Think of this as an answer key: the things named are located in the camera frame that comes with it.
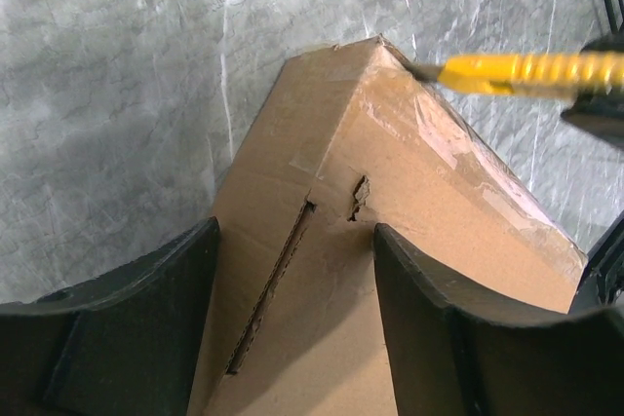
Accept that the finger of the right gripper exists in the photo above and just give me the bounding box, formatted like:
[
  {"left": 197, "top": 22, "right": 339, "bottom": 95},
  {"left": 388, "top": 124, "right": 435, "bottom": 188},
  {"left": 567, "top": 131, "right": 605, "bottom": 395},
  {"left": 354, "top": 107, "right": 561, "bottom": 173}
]
[
  {"left": 560, "top": 35, "right": 623, "bottom": 141},
  {"left": 570, "top": 213, "right": 624, "bottom": 314}
]

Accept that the brown cardboard express box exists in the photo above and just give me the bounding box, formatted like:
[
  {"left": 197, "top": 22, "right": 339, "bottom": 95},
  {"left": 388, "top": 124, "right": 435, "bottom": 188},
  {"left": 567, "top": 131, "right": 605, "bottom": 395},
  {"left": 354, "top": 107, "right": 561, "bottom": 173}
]
[{"left": 188, "top": 36, "right": 587, "bottom": 415}]

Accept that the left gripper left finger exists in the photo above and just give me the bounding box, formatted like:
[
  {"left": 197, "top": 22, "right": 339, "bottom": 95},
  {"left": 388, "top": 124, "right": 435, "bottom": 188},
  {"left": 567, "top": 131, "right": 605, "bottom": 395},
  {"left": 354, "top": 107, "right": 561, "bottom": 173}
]
[{"left": 1, "top": 218, "right": 219, "bottom": 415}]

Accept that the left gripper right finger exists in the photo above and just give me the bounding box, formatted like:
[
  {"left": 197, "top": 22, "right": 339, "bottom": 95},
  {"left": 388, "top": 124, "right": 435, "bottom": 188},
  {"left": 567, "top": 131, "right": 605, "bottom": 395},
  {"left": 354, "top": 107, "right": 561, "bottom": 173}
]
[{"left": 373, "top": 224, "right": 623, "bottom": 415}]

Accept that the yellow utility knife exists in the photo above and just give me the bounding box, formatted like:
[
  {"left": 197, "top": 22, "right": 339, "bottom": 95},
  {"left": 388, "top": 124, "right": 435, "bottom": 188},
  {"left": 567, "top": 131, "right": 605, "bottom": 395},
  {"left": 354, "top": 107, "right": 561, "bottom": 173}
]
[{"left": 406, "top": 52, "right": 623, "bottom": 98}]

